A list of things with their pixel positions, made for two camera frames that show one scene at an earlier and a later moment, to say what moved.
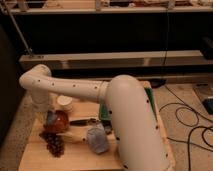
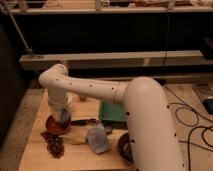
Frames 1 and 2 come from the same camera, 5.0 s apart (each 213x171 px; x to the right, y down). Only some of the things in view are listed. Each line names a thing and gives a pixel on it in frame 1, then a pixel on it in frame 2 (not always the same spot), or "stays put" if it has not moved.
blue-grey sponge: (51, 117) → (64, 117)
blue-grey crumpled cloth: (97, 138) stays put
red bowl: (60, 125) stays put
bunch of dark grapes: (55, 143) stays put
